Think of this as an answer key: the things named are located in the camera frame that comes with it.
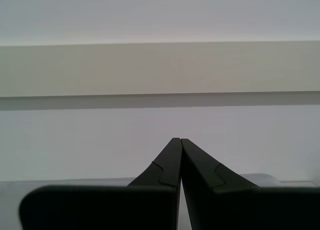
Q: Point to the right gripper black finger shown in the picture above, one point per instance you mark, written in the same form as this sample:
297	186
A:
237	207
100	207

